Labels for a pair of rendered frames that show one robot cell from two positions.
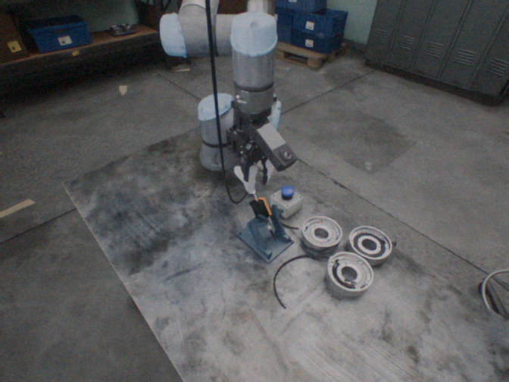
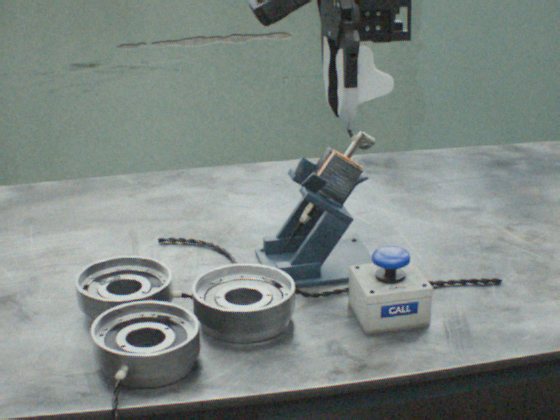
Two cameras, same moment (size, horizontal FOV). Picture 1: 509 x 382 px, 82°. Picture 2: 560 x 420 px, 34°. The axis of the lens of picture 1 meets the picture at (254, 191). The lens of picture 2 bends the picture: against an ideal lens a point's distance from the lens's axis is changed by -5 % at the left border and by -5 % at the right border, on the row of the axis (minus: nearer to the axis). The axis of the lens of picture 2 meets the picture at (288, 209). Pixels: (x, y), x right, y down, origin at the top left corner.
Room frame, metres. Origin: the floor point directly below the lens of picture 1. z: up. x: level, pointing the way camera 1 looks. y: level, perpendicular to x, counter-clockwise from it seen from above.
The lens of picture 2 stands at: (0.97, -0.90, 1.29)
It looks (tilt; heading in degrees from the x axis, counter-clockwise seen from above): 23 degrees down; 120
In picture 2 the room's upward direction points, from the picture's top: 1 degrees counter-clockwise
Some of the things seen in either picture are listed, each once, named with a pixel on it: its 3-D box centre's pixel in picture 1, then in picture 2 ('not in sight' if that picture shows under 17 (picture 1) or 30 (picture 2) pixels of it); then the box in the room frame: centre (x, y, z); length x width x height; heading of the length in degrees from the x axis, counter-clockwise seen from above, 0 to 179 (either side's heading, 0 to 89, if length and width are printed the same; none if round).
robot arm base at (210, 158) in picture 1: (220, 146); not in sight; (0.88, 0.12, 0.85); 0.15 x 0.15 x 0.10
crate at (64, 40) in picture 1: (58, 33); not in sight; (3.36, 2.03, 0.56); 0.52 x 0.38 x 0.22; 129
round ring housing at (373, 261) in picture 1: (368, 246); (146, 345); (0.47, -0.30, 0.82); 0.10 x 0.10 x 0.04
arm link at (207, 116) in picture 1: (219, 117); not in sight; (0.88, 0.12, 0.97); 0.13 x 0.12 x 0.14; 88
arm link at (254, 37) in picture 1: (254, 51); not in sight; (0.54, 0.00, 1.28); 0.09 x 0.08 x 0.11; 178
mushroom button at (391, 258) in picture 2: (287, 195); (390, 272); (0.63, -0.10, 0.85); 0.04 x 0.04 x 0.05
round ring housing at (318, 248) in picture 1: (320, 235); (243, 303); (0.50, -0.18, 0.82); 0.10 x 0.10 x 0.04
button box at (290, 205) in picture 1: (285, 200); (394, 293); (0.63, -0.09, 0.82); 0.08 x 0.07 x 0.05; 42
